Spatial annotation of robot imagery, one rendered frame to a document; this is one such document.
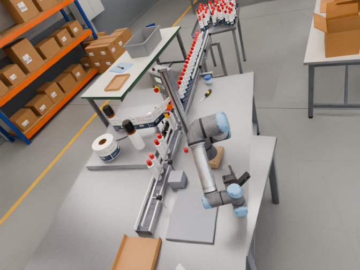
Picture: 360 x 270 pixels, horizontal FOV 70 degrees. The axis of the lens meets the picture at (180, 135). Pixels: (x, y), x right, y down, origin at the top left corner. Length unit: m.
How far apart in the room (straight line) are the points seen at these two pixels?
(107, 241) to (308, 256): 1.55
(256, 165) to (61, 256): 1.48
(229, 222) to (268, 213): 0.99
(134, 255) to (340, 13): 2.79
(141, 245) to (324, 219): 1.57
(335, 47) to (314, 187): 1.31
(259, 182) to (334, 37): 1.61
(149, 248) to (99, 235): 0.41
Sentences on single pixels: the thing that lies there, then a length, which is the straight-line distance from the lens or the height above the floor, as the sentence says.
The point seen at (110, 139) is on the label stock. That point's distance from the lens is 2.31.
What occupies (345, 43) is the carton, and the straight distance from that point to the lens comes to 2.89.
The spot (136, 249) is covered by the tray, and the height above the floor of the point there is 0.83.
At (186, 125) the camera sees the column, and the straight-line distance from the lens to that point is 2.09.
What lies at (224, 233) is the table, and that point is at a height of 0.83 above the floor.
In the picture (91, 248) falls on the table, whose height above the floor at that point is 0.83.
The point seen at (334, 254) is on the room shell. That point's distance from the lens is 2.49.
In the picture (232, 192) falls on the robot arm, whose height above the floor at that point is 1.15.
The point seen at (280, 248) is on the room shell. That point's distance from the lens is 2.48.
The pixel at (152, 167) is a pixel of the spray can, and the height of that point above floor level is 1.03.
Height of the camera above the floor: 2.29
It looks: 40 degrees down
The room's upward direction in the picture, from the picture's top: 24 degrees counter-clockwise
